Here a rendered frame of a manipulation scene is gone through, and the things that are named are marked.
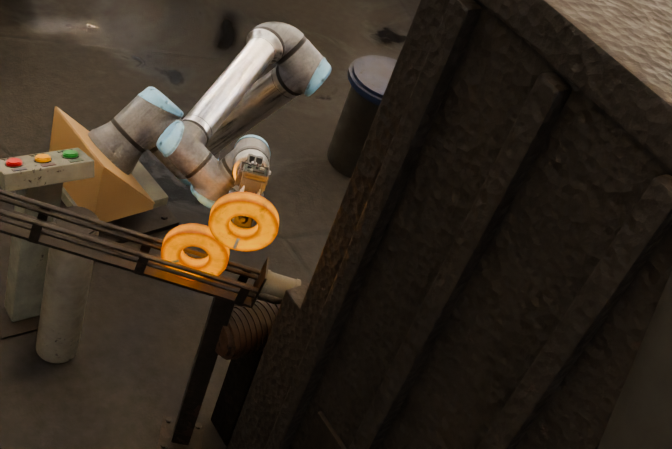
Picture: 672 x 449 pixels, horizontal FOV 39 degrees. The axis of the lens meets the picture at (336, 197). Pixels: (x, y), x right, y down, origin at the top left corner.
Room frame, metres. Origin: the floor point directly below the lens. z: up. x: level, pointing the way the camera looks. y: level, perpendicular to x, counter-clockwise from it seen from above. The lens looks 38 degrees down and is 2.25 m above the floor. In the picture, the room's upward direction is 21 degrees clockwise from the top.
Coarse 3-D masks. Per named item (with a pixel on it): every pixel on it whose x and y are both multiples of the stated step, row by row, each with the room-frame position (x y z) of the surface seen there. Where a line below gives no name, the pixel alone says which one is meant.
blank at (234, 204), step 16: (240, 192) 1.60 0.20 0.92; (224, 208) 1.57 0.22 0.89; (240, 208) 1.58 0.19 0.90; (256, 208) 1.59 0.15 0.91; (272, 208) 1.61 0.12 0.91; (224, 224) 1.57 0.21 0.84; (272, 224) 1.60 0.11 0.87; (224, 240) 1.58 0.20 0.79; (240, 240) 1.58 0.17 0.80; (256, 240) 1.59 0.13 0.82; (272, 240) 1.60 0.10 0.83
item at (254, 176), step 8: (248, 160) 1.76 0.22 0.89; (256, 160) 1.79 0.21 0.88; (240, 168) 1.70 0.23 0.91; (248, 168) 1.72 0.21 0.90; (256, 168) 1.73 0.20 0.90; (264, 168) 1.74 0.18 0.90; (240, 176) 1.72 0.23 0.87; (248, 176) 1.69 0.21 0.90; (256, 176) 1.70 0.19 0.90; (264, 176) 1.70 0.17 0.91; (240, 184) 1.68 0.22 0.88; (248, 184) 1.69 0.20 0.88; (256, 184) 1.70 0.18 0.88; (264, 184) 1.70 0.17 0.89; (256, 192) 1.69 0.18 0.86
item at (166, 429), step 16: (224, 304) 1.58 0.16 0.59; (208, 320) 1.58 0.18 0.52; (224, 320) 1.59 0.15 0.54; (208, 336) 1.58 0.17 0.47; (208, 352) 1.58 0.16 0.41; (192, 368) 1.61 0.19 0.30; (208, 368) 1.58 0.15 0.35; (192, 384) 1.58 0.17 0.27; (208, 384) 1.59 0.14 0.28; (192, 400) 1.58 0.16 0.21; (192, 416) 1.58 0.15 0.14; (160, 432) 1.59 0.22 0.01; (176, 432) 1.58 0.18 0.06; (192, 432) 1.59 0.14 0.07; (160, 448) 1.55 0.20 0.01; (176, 448) 1.56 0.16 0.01; (192, 448) 1.58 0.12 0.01
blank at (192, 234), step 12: (180, 228) 1.58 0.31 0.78; (192, 228) 1.58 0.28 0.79; (204, 228) 1.59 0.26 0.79; (168, 240) 1.56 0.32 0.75; (180, 240) 1.56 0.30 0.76; (192, 240) 1.57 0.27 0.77; (204, 240) 1.57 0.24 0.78; (216, 240) 1.58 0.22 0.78; (168, 252) 1.56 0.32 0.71; (180, 252) 1.56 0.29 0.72; (216, 252) 1.58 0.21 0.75; (228, 252) 1.60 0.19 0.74; (192, 264) 1.58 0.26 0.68; (204, 264) 1.58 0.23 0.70; (216, 264) 1.58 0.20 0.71; (180, 276) 1.57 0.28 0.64
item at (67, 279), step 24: (96, 216) 1.78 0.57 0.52; (48, 264) 1.70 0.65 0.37; (72, 264) 1.69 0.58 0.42; (48, 288) 1.69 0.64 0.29; (72, 288) 1.69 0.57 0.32; (48, 312) 1.69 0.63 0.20; (72, 312) 1.70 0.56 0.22; (48, 336) 1.68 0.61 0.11; (72, 336) 1.71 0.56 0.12; (48, 360) 1.68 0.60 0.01
